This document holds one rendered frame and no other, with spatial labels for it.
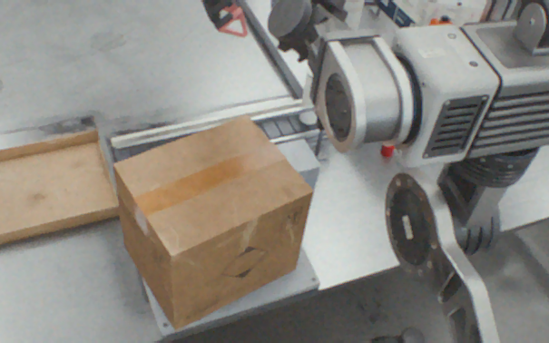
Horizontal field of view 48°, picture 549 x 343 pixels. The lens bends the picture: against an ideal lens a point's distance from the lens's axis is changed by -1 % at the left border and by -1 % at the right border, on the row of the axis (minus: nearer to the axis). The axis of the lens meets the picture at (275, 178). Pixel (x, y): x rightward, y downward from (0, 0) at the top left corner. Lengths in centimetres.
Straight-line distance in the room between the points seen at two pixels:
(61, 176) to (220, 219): 58
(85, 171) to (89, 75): 38
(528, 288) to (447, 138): 183
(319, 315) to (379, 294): 26
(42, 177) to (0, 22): 68
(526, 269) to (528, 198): 100
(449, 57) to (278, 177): 47
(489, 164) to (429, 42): 23
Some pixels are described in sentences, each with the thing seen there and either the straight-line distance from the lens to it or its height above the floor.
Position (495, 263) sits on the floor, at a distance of 266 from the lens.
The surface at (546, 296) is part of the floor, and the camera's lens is 267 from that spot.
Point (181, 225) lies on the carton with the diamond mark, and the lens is 109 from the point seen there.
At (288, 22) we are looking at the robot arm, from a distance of 94.
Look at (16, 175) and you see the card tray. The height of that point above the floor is 83.
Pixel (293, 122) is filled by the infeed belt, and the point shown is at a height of 88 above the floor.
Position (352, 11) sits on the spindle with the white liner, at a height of 102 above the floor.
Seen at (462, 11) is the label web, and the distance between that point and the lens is 191.
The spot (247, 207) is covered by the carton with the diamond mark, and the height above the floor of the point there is 112.
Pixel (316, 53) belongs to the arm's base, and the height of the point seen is 147.
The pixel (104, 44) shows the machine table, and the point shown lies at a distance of 196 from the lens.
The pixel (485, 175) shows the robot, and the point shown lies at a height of 132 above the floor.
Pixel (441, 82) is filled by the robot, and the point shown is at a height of 153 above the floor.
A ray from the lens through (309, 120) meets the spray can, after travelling 162.
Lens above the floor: 199
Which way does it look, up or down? 48 degrees down
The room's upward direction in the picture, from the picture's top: 9 degrees clockwise
